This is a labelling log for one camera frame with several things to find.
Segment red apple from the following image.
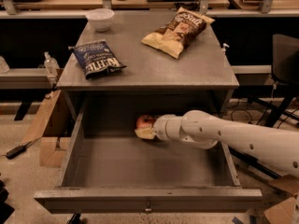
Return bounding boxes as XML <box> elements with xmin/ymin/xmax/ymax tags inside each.
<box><xmin>136</xmin><ymin>115</ymin><xmax>155</xmax><ymax>129</ymax></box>

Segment blue Kettle chips bag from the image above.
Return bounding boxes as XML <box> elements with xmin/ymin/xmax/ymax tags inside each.
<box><xmin>69</xmin><ymin>40</ymin><xmax>126</xmax><ymax>79</ymax></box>

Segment black floor cables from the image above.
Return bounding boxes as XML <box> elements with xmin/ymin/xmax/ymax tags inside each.
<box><xmin>227</xmin><ymin>99</ymin><xmax>299</xmax><ymax>129</ymax></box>

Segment brown yellow chips bag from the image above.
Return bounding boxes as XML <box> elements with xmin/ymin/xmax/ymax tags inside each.
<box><xmin>141</xmin><ymin>7</ymin><xmax>214</xmax><ymax>59</ymax></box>

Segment black power adapter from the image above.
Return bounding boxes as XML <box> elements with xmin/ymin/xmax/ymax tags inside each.
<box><xmin>6</xmin><ymin>146</ymin><xmax>26</xmax><ymax>160</ymax></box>

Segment grey open top drawer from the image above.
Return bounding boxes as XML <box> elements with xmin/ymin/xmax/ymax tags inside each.
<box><xmin>35</xmin><ymin>93</ymin><xmax>262</xmax><ymax>213</ymax></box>

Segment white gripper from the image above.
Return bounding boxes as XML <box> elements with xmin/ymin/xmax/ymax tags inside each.
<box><xmin>135</xmin><ymin>115</ymin><xmax>182</xmax><ymax>141</ymax></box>

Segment clear sanitizer bottle left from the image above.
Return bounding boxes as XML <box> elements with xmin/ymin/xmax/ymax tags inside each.
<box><xmin>44</xmin><ymin>51</ymin><xmax>59</xmax><ymax>76</ymax></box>

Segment white bowl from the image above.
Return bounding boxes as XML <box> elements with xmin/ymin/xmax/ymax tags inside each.
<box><xmin>86</xmin><ymin>8</ymin><xmax>115</xmax><ymax>32</ymax></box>

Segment grey cabinet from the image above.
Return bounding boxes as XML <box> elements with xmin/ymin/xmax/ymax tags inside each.
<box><xmin>58</xmin><ymin>10</ymin><xmax>238</xmax><ymax>114</ymax></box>

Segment small white pump bottle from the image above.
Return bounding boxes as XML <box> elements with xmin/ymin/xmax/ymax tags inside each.
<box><xmin>221</xmin><ymin>43</ymin><xmax>230</xmax><ymax>55</ymax></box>

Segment cardboard box left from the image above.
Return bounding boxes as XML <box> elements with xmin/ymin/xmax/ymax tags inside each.
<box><xmin>21</xmin><ymin>91</ymin><xmax>71</xmax><ymax>168</ymax></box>

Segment cardboard box right corner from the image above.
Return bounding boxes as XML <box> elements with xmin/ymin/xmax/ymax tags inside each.
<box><xmin>263</xmin><ymin>175</ymin><xmax>299</xmax><ymax>224</ymax></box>

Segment metal drawer knob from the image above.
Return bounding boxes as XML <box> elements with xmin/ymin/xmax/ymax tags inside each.
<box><xmin>144</xmin><ymin>202</ymin><xmax>152</xmax><ymax>213</ymax></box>

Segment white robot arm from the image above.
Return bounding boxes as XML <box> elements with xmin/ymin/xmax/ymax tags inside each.
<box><xmin>135</xmin><ymin>110</ymin><xmax>299</xmax><ymax>177</ymax></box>

